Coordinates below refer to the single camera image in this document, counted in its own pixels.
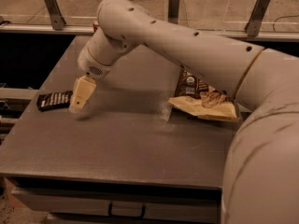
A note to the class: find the right metal railing bracket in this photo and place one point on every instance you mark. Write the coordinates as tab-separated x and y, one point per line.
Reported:
254	24

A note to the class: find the metal railing bracket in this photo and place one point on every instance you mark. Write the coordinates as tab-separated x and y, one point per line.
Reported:
173	10
56	18
254	24

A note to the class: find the left metal railing bracket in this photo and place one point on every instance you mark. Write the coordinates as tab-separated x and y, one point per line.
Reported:
56	18

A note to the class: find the red soda can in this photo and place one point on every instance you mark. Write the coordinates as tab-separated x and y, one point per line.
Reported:
95	26

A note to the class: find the brown sea salt chip bag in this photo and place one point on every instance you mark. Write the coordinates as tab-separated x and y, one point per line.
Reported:
200	100

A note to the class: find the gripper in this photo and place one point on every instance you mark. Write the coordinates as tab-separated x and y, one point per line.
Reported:
91	65

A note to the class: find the black rxbar chocolate bar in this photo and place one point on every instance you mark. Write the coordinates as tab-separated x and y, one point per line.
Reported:
54	100

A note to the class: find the grey drawer with handle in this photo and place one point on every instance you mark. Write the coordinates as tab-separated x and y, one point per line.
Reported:
117	208

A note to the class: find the middle metal railing bracket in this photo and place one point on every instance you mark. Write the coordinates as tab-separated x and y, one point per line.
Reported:
173	10

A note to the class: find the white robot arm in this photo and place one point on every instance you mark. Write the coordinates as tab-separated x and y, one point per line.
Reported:
261	174

